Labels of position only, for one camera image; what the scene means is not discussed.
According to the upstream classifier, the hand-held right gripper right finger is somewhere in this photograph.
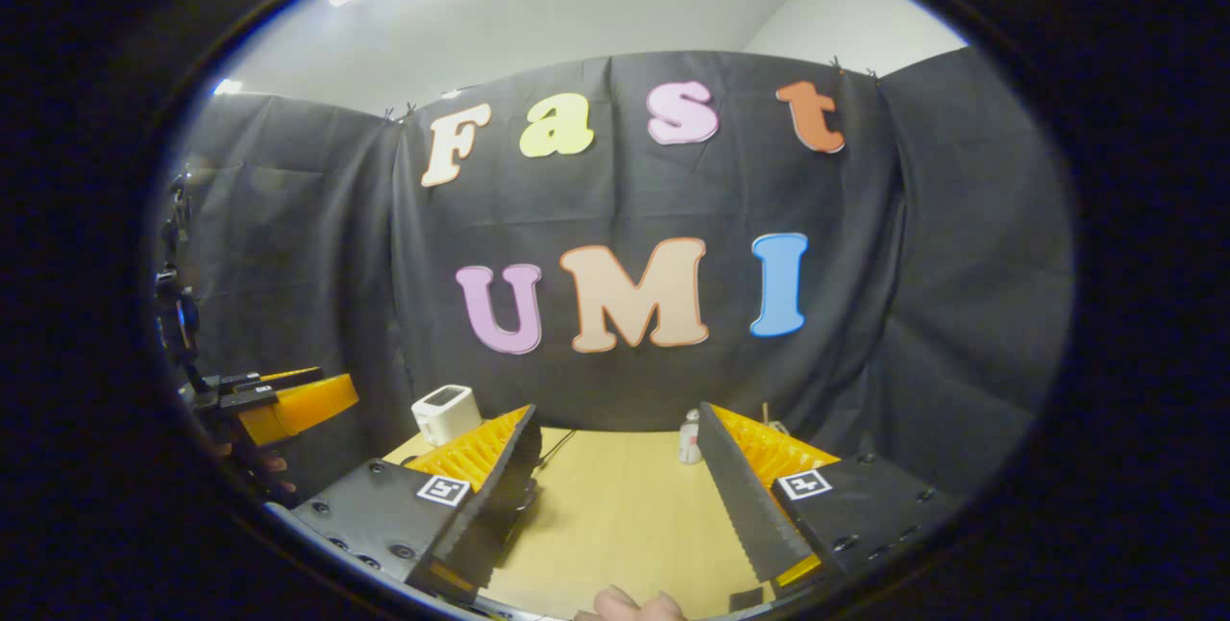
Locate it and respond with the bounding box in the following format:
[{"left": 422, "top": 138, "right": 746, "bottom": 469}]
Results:
[{"left": 696, "top": 402, "right": 962, "bottom": 603}]

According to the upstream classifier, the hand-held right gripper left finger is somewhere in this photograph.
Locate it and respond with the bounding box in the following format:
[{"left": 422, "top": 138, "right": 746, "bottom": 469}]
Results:
[{"left": 288, "top": 404, "right": 544, "bottom": 606}]

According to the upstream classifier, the white box appliance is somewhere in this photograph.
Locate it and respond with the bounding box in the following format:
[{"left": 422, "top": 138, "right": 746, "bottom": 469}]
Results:
[{"left": 411, "top": 385, "right": 483, "bottom": 447}]

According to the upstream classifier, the black power cable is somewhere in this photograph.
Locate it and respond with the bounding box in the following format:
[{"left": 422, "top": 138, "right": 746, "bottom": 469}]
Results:
[{"left": 538, "top": 429, "right": 578, "bottom": 469}]

